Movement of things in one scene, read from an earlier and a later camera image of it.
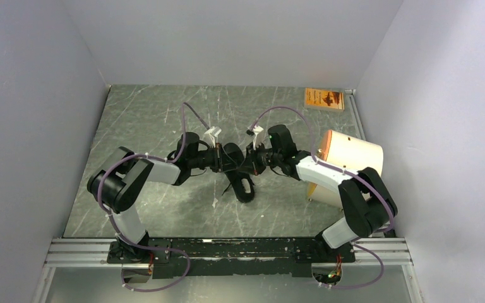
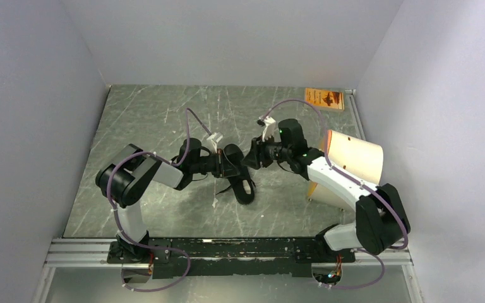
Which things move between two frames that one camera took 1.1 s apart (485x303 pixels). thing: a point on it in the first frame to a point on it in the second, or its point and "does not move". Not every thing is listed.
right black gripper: x=251 y=163 to x=252 y=159
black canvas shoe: x=235 y=176 does not move
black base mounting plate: x=283 y=257 does not move
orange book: x=323 y=100 does not move
